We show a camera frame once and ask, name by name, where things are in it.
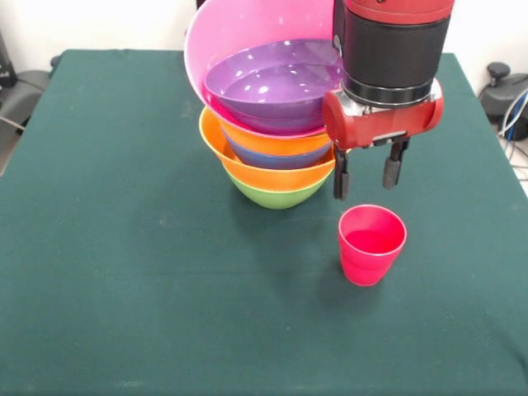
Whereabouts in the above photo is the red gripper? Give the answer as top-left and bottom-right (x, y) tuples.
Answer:
(322, 80), (446, 201)

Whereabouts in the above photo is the orange bowl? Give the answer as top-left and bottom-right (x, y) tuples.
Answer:
(198, 107), (337, 193)
(219, 122), (333, 157)

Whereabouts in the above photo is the blue bowl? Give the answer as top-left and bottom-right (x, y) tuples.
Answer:
(224, 134), (336, 171)

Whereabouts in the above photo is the red cup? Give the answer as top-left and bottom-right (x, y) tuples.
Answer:
(337, 204), (408, 288)

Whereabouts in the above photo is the purple bowl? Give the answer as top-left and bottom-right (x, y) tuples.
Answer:
(203, 39), (347, 135)

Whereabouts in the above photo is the pink bowl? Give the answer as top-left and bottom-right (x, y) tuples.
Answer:
(183, 0), (347, 139)

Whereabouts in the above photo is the green bowl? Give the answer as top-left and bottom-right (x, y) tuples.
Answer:
(226, 171), (331, 210)

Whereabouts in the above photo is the dark green tablecloth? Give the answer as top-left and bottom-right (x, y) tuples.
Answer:
(0, 49), (528, 396)

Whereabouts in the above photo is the floor cable bundle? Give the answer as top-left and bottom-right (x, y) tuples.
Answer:
(497, 88), (528, 182)

